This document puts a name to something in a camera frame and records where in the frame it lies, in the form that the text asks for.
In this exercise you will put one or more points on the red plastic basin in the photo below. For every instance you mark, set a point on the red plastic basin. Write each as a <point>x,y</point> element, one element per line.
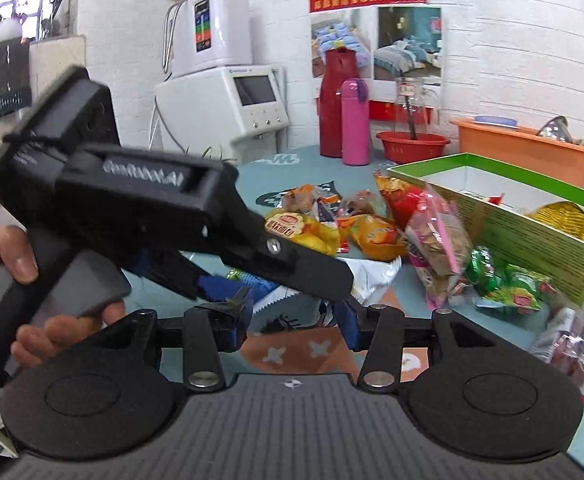
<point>411,150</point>

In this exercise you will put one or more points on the dark hanging cloth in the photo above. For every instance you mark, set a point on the dark hanging cloth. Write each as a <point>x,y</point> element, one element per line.
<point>7,80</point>

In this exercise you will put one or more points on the orange brown snack packet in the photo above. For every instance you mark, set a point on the orange brown snack packet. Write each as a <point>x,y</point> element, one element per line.
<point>299,199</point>

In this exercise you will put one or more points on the brown small snack packet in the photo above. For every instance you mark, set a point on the brown small snack packet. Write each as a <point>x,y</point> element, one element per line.
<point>359,202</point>

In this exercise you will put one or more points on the purple small packet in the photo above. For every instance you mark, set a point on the purple small packet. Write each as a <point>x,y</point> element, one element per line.
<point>326,209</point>

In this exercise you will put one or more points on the red thermos jug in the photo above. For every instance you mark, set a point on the red thermos jug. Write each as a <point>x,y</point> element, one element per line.
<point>332,110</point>

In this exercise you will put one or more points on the pink clear biscuit packet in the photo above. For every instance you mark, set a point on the pink clear biscuit packet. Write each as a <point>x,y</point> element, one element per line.
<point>436,245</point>

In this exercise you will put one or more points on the pink bottle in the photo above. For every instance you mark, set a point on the pink bottle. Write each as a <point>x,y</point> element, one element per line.
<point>355,130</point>

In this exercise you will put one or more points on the green leafy plant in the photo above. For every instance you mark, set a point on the green leafy plant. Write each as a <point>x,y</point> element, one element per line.
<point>212,155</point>

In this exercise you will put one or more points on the blue plate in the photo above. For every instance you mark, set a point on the blue plate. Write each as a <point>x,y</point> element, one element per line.
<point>494,121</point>

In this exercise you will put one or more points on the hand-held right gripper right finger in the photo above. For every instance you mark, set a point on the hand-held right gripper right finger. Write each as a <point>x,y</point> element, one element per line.
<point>347,325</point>

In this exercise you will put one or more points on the blue green snack packet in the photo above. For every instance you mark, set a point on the blue green snack packet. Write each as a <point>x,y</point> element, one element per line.
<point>257,282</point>

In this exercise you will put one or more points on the yellow snack packet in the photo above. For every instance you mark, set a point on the yellow snack packet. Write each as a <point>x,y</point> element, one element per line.
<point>302,235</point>

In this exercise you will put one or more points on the glass pitcher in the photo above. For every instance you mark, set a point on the glass pitcher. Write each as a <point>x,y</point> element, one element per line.
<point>419,105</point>

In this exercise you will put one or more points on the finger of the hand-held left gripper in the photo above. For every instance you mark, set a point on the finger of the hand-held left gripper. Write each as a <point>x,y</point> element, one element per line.
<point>212,287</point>
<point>312,272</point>

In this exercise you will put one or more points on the person's left hand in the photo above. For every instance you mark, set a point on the person's left hand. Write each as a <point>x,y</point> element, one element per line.
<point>7,252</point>

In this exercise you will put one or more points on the teal printed tablecloth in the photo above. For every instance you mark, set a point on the teal printed tablecloth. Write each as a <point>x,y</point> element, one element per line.
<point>322,175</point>

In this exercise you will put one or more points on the orange plastic tub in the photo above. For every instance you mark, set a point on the orange plastic tub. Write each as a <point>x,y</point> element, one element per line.
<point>516,150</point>

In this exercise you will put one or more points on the white appliance with screen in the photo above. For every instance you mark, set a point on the white appliance with screen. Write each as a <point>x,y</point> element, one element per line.
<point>197,110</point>

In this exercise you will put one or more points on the white foil packet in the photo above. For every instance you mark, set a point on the white foil packet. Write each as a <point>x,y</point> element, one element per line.
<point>371,272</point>

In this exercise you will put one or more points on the bedding wall poster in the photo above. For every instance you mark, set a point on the bedding wall poster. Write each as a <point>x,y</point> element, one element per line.
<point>406,40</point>

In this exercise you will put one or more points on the white water ionizer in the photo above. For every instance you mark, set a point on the white water ionizer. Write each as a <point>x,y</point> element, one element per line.
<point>222,35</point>

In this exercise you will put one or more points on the green cardboard box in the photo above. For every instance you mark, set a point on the green cardboard box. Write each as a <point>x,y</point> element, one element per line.
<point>536,245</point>

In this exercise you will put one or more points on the gold foil packet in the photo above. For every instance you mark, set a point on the gold foil packet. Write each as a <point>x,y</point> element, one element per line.
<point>566,217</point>

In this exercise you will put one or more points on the red clear candy packet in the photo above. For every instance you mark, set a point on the red clear candy packet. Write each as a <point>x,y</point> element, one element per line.
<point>566,345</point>

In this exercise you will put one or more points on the red white small packet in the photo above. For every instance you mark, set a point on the red white small packet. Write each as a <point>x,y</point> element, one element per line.
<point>343,240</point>

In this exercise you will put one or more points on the metal bowl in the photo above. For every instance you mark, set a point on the metal bowl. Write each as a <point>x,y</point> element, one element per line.
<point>554,129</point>

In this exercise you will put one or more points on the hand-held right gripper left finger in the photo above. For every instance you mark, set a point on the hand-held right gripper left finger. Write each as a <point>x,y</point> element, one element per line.
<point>237,330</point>

